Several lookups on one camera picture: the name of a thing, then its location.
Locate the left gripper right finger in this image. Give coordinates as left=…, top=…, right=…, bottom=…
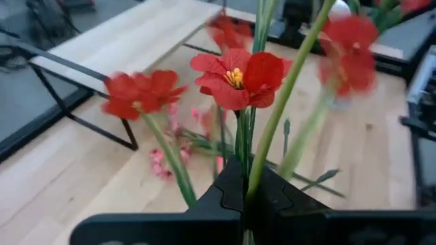
left=245, top=166, right=436, bottom=245

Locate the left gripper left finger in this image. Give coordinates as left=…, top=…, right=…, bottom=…
left=69, top=154, right=246, bottom=245

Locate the pink flower spray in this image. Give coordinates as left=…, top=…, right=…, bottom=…
left=148, top=101, right=347, bottom=199

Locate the sparse red flower spray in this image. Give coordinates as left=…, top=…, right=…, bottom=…
left=100, top=0, right=379, bottom=245

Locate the white artificial tulip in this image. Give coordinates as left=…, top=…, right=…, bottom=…
left=326, top=0, right=352, bottom=20

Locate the wooden shelf black metal frame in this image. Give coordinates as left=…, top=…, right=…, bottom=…
left=29, top=0, right=228, bottom=151

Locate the black looped cable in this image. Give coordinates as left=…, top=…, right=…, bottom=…
left=25, top=0, right=81, bottom=40

